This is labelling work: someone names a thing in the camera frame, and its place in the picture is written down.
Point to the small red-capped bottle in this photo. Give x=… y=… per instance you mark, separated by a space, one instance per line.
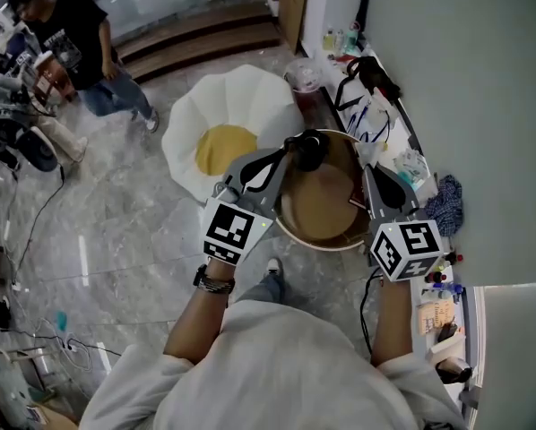
x=455 y=257

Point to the small red tea bag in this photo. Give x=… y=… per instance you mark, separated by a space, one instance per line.
x=356 y=200

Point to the white wall shelf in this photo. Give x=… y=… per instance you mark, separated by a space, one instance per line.
x=400 y=128

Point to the black wrist watch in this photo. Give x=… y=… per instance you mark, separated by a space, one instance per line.
x=200 y=276

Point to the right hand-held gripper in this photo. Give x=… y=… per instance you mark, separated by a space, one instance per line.
x=407 y=249

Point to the green bottle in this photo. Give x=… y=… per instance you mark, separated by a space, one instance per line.
x=351 y=38

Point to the round wooden table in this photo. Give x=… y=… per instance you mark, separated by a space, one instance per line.
x=322 y=208

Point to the person's white shoe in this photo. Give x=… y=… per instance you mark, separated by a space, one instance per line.
x=274 y=266

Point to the dark wooden step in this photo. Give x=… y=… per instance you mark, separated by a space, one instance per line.
x=205 y=52
x=196 y=20

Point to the blue-capped clear bottle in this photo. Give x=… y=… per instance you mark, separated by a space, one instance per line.
x=445 y=291

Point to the brown box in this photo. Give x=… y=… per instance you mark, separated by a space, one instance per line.
x=50 y=76

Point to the wooden board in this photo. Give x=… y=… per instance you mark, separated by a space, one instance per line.
x=294 y=7

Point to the person's right forearm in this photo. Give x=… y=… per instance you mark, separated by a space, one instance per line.
x=391 y=320

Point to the cardboard box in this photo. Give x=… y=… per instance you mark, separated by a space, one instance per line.
x=55 y=417

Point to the white power strip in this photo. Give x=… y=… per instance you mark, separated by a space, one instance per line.
x=71 y=346

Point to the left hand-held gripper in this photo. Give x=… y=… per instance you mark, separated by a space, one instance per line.
x=232 y=231

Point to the black round device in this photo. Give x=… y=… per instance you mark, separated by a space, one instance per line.
x=454 y=371

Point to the white teal wipes packet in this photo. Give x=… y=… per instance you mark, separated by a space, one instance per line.
x=411 y=168

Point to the teal floor object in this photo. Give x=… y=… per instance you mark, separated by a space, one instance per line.
x=61 y=320

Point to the black round stool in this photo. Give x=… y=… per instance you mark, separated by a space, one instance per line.
x=39 y=150

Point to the clear plastic trash bin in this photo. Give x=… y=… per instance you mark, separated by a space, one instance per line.
x=305 y=90

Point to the yellow liquid bottle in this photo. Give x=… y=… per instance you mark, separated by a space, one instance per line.
x=328 y=40

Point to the black teapot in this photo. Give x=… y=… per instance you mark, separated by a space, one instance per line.
x=310 y=152

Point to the small clear bottle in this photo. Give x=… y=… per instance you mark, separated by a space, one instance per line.
x=339 y=39

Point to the blue plaid cloth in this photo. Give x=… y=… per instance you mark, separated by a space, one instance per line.
x=447 y=204

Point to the person's jeans leg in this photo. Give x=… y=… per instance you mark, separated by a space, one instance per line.
x=263 y=287

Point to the person's left forearm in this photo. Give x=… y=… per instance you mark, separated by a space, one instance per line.
x=196 y=325

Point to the white yellow egg-shaped beanbag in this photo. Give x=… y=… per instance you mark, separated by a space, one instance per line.
x=232 y=101

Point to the clear plastic bag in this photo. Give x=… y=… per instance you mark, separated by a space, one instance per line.
x=370 y=152

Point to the dark red small bottle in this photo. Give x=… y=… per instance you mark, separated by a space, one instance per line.
x=436 y=277

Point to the person's white shirt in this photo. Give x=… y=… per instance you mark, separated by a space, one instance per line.
x=272 y=374

